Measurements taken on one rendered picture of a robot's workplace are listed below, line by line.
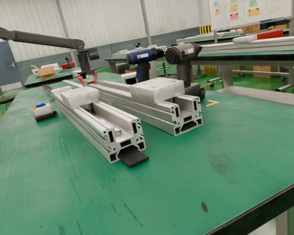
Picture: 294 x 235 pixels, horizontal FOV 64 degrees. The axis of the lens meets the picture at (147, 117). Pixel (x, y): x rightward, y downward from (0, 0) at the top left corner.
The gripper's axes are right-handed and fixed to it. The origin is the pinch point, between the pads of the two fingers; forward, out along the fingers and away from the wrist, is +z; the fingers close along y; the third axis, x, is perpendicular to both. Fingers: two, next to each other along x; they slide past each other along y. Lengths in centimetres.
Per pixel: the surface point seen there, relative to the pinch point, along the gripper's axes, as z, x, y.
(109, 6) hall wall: -207, 1044, 461
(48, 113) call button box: 2.9, -33.3, -30.2
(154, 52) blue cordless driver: -14, -52, 19
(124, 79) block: -2.2, -27.8, 12.2
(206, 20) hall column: -42, 519, 592
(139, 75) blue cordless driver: -5.0, -48.1, 11.6
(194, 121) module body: 4, -97, 2
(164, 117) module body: 1, -94, -6
